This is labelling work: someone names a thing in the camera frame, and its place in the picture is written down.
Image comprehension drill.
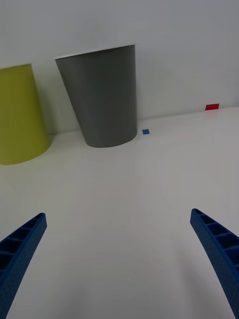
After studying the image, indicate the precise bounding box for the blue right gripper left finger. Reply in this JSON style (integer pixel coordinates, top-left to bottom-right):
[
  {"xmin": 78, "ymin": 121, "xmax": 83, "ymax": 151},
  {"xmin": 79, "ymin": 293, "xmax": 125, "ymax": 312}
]
[{"xmin": 0, "ymin": 212, "xmax": 48, "ymax": 319}]

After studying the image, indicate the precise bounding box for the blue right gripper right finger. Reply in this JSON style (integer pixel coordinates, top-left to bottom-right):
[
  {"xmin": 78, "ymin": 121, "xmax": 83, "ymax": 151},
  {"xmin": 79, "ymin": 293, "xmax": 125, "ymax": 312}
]
[{"xmin": 190, "ymin": 208, "xmax": 239, "ymax": 319}]

